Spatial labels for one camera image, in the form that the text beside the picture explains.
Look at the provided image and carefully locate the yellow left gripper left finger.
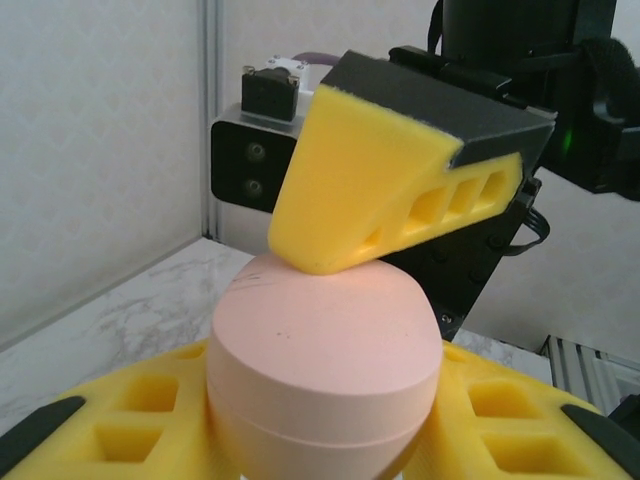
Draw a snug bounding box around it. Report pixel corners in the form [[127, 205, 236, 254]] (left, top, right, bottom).
[[0, 338, 244, 480]]

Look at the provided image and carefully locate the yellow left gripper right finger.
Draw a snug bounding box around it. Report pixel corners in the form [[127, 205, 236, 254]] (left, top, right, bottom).
[[384, 341, 640, 480]]

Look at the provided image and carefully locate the pink earbud charging case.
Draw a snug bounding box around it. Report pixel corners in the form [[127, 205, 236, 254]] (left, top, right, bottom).
[[205, 251, 447, 480]]

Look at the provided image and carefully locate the thin black right gripper cable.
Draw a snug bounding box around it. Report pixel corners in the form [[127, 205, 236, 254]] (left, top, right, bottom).
[[499, 177, 552, 257]]

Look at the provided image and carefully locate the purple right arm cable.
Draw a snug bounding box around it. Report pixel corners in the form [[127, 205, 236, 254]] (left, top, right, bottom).
[[293, 50, 342, 67]]

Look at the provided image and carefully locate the wide grooved aluminium rail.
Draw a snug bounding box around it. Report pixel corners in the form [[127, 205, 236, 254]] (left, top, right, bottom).
[[542, 333, 640, 431]]

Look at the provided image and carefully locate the aluminium frame post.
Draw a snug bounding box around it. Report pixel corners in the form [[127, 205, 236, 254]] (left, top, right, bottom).
[[198, 0, 224, 244]]

